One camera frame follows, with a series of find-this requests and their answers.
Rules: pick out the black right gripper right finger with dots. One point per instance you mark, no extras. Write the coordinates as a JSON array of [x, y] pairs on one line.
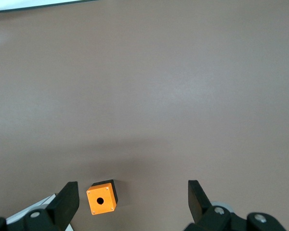
[[197, 204]]

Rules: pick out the orange button enclosure box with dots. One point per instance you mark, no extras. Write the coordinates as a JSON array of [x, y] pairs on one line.
[[103, 192]]

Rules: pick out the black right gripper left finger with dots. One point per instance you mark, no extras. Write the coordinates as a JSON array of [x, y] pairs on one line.
[[62, 207]]

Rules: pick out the white board beside table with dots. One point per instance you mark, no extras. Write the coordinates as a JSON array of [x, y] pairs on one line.
[[14, 6]]

